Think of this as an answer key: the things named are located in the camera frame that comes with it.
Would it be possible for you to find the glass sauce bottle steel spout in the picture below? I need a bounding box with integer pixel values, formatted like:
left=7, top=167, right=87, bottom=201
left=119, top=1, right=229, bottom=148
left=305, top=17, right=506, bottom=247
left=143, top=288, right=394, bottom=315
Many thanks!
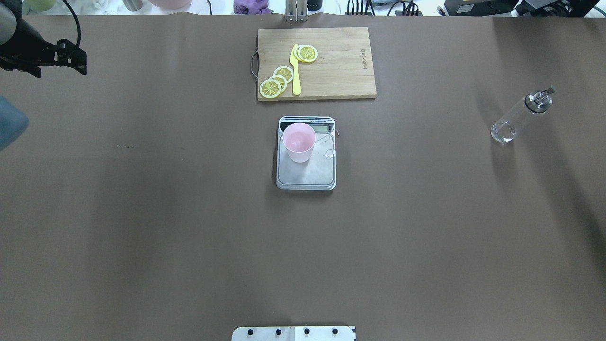
left=490, top=85, right=556, bottom=144

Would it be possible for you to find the bamboo cutting board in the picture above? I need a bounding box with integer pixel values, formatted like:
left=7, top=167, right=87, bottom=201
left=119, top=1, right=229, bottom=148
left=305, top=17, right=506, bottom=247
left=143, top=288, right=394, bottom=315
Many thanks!
left=257, top=27, right=377, bottom=101

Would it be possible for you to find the lemon slice far end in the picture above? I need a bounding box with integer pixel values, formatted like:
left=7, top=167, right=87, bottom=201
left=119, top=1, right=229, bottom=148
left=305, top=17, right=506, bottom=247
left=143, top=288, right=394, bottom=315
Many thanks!
left=259, top=79, right=281, bottom=99

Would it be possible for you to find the purple cloth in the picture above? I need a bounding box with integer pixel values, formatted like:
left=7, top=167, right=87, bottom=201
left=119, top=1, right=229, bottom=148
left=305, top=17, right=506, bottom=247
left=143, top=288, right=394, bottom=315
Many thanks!
left=233, top=0, right=273, bottom=15

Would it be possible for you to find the aluminium frame post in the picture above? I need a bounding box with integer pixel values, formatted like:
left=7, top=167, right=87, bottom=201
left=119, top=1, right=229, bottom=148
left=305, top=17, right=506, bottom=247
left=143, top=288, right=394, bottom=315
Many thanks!
left=285, top=0, right=309, bottom=22

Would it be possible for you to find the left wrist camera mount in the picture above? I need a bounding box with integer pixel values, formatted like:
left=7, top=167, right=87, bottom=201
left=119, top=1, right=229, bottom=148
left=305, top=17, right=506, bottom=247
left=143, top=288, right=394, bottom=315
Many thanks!
left=54, top=39, right=87, bottom=75

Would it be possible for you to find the silver digital kitchen scale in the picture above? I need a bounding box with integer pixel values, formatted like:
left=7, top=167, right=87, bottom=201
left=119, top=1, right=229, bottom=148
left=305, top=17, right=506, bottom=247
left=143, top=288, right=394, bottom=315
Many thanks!
left=276, top=115, right=336, bottom=191

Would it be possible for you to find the green bottle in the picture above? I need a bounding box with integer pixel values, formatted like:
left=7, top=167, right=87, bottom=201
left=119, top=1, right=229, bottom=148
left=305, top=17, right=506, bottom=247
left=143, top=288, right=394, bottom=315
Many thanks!
left=23, top=0, right=56, bottom=12

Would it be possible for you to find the black water bottle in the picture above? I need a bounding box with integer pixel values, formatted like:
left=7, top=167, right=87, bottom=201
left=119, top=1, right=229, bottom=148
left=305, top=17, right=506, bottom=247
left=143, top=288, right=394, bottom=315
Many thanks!
left=306, top=0, right=323, bottom=12

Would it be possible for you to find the yellow plastic knife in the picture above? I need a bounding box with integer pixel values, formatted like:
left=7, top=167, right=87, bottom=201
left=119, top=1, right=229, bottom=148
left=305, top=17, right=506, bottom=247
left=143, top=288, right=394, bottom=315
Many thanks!
left=289, top=45, right=302, bottom=96

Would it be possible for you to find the black power strip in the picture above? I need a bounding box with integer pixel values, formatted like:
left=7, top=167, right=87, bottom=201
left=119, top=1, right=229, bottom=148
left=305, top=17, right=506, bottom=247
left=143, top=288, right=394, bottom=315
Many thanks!
left=343, top=0, right=423, bottom=17

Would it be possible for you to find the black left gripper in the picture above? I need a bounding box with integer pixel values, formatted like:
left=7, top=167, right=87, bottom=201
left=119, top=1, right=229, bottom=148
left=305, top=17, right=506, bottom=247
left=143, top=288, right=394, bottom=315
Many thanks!
left=0, top=19, right=56, bottom=78

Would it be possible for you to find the lemon slice near knife blade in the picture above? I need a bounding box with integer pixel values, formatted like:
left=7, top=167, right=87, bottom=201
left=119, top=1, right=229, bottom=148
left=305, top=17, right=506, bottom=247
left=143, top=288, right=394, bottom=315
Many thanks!
left=294, top=45, right=318, bottom=63

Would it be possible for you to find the white pedestal column base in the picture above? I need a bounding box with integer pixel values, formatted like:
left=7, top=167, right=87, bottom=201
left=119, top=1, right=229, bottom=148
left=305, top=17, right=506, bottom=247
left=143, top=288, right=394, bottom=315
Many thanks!
left=231, top=325, right=357, bottom=341

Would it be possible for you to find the pink plastic cup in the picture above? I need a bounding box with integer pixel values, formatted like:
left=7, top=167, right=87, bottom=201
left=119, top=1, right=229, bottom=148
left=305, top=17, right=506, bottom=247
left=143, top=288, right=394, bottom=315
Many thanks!
left=282, top=122, right=316, bottom=163

